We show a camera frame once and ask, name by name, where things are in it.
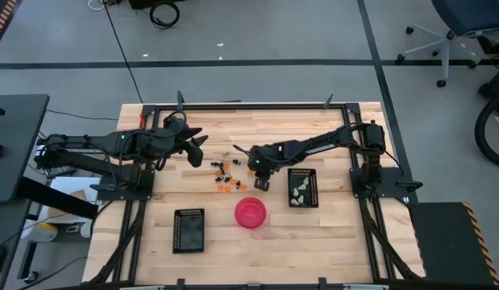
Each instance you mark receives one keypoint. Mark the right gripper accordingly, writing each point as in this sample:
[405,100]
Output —
[265,157]

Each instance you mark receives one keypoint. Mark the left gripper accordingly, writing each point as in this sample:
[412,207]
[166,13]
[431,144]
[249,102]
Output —
[174,139]

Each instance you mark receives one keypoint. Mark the red plastic bowl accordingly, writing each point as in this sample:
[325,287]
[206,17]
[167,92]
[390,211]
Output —
[250,212]

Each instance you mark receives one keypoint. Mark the black slotted plastic basket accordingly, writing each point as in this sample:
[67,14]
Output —
[309,203]
[188,231]

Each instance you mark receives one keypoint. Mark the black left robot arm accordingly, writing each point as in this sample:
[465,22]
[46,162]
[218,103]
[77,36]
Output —
[92,143]

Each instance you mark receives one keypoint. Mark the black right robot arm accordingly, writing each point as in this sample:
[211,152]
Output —
[321,145]

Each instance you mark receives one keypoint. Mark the white sheet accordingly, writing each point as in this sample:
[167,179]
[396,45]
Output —
[71,184]

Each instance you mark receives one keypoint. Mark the black power adapter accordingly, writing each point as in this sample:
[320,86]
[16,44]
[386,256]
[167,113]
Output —
[59,173]

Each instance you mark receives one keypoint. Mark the black equipment cabinet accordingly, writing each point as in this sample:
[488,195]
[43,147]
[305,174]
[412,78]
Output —
[140,4]

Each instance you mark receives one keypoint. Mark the black desk support beam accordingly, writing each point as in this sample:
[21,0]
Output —
[55,197]

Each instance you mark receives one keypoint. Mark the black desk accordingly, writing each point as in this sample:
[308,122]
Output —
[19,141]

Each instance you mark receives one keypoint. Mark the white yellow round container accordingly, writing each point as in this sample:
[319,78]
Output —
[43,233]

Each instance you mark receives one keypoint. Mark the blue office chair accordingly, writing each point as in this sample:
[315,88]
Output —
[466,16]

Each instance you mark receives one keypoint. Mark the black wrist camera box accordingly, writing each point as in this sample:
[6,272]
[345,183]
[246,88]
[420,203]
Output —
[195,155]
[262,184]

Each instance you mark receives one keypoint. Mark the black aluminium table frame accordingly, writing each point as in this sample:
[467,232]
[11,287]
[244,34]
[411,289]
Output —
[249,107]

